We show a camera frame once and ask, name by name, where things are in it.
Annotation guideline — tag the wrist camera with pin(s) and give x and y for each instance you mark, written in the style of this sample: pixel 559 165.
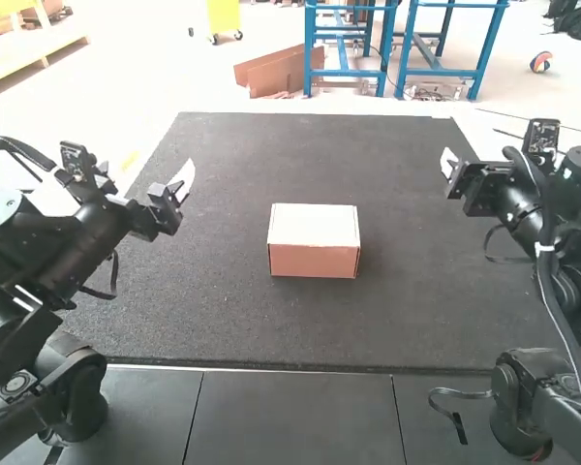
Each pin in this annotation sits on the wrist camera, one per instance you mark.
pixel 542 135
pixel 75 157

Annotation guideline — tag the black bags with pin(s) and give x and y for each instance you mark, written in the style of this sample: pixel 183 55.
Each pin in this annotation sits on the black bags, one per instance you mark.
pixel 578 21

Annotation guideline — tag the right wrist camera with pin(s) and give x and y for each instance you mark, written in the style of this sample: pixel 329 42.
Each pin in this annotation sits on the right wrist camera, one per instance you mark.
pixel 542 135

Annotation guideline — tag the cardboard box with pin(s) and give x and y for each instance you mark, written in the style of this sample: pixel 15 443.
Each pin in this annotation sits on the cardboard box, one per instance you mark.
pixel 312 242

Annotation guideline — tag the dark base panel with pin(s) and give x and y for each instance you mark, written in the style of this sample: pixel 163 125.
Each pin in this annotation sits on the dark base panel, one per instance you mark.
pixel 436 426
pixel 145 421
pixel 295 416

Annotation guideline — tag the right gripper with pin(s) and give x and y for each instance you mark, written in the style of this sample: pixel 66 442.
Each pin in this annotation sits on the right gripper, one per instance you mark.
pixel 481 189

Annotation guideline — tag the black mat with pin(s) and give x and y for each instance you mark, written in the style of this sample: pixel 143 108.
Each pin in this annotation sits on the black mat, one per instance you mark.
pixel 319 155

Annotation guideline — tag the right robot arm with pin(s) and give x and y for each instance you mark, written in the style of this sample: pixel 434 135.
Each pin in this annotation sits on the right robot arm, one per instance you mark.
pixel 571 203

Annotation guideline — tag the wooden pallet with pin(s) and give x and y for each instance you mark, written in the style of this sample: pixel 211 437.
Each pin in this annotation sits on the wooden pallet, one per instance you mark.
pixel 24 53

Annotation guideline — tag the blue metal frame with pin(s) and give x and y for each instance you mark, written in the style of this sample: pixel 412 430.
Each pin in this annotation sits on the blue metal frame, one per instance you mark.
pixel 440 72
pixel 348 72

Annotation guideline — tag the yellow cart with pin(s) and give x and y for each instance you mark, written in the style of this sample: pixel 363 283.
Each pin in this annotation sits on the yellow cart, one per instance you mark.
pixel 223 17

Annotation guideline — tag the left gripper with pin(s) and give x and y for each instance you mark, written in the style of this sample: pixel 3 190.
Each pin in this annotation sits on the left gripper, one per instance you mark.
pixel 157 218

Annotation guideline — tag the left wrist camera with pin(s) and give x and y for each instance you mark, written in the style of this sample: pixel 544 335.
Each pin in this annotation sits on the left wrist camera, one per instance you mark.
pixel 75 157

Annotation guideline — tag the multicoloured ball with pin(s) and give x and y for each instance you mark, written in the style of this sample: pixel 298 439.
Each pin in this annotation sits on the multicoloured ball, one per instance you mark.
pixel 541 63

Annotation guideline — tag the brown cardboard sheets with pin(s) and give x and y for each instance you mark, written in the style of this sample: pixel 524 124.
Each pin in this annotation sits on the brown cardboard sheets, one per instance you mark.
pixel 276 70

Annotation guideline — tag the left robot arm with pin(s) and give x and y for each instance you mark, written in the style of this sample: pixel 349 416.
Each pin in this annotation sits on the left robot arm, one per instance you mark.
pixel 43 242

